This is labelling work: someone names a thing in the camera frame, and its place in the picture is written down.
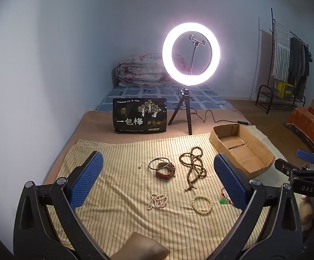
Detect black power cable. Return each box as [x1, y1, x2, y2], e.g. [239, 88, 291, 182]
[191, 110, 253, 127]

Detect dark hanging clothes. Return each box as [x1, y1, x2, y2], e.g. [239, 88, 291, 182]
[287, 36, 313, 98]

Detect person's left hand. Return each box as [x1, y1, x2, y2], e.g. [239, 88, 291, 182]
[111, 240, 171, 260]

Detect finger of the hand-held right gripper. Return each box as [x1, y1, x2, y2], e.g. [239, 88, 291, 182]
[296, 148, 314, 166]
[274, 158, 314, 195]

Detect person's right hand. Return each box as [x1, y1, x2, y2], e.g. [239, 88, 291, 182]
[300, 197, 313, 232]

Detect folded floral quilt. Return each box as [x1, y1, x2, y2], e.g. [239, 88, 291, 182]
[115, 53, 190, 87]

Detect cardboard box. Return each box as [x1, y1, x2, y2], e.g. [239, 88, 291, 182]
[209, 124, 276, 174]

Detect white bead bracelet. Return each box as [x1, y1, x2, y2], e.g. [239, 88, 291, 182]
[191, 194, 213, 213]

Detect striped towel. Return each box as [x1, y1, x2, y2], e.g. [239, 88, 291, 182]
[271, 22, 291, 80]

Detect white ring light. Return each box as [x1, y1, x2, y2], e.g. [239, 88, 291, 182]
[162, 23, 221, 85]

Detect green pendant with red cord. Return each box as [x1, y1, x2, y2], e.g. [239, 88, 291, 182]
[219, 187, 235, 205]

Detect yellow box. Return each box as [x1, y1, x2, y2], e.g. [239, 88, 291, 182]
[277, 81, 294, 98]

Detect black bangle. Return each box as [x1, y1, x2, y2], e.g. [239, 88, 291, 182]
[149, 157, 171, 171]

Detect black clothes rack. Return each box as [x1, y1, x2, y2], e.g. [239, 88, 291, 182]
[256, 8, 313, 114]

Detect tan mattress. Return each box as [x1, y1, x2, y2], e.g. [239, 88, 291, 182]
[45, 107, 282, 185]

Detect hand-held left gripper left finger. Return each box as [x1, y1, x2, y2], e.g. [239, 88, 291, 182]
[13, 151, 111, 260]

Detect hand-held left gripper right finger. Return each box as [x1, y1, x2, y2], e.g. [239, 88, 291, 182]
[210, 153, 304, 260]

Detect red leather bracelet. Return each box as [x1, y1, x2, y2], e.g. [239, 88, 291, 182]
[155, 162, 177, 180]

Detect yellow striped cloth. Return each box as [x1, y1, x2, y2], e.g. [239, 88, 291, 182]
[46, 135, 304, 260]

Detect black tripod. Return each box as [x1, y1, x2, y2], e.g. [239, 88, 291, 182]
[168, 85, 193, 136]

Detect brown wooden bead necklace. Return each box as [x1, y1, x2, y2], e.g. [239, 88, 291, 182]
[179, 146, 207, 192]

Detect black phone holder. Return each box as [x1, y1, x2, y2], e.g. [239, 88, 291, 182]
[189, 34, 207, 75]

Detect small white bead necklace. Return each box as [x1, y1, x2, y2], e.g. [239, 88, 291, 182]
[147, 193, 168, 210]

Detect black snack bag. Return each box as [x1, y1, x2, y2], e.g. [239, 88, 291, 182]
[112, 97, 169, 134]

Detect orange cloth covered furniture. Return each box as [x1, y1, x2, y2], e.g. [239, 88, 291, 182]
[284, 107, 314, 155]

